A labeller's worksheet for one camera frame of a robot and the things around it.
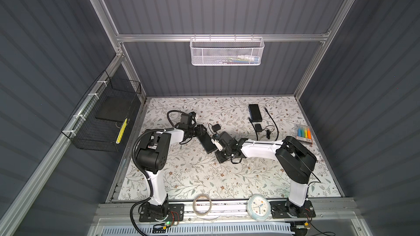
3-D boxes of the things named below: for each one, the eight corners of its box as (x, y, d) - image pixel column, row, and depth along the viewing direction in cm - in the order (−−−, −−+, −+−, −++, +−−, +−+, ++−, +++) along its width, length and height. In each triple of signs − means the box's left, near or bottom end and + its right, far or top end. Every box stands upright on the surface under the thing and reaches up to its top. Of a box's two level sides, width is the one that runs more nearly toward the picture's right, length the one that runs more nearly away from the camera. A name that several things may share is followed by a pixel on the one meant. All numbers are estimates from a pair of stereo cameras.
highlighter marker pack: (296, 140, 100) (297, 138, 98) (296, 124, 107) (297, 123, 106) (311, 144, 98) (313, 142, 97) (310, 128, 106) (311, 126, 104)
